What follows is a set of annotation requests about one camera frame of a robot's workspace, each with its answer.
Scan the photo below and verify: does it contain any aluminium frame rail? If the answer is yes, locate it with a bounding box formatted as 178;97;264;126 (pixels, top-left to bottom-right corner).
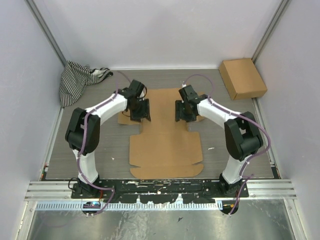
25;179;297;201

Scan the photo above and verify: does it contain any slotted grey cable duct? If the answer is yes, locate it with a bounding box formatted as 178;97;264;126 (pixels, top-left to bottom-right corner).
35;201;223;211

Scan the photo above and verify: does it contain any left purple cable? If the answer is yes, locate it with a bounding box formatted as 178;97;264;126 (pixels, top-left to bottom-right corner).
76;71;132;217

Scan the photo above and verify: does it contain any striped black white cloth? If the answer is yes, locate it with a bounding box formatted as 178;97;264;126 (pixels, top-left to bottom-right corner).
59;60;114;108

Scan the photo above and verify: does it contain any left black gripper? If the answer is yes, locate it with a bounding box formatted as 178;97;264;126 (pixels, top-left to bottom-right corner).
128;97;151;123

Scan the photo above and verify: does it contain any brown cardboard box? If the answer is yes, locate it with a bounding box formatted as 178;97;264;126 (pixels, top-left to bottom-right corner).
129;88;204;180
218;58;268;100

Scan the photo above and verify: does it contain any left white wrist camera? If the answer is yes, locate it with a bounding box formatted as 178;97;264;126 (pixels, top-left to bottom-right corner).
138;88;148;100

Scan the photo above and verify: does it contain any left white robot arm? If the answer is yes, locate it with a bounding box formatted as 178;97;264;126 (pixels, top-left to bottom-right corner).
65;80;151;199

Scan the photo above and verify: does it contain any folded brown cardboard box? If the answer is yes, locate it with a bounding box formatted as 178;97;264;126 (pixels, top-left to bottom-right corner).
218;58;268;100

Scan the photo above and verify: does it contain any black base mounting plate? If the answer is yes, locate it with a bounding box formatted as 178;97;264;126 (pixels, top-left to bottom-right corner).
68;178;239;204

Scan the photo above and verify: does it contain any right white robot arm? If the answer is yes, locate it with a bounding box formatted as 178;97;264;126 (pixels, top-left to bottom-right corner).
175;85;263;198

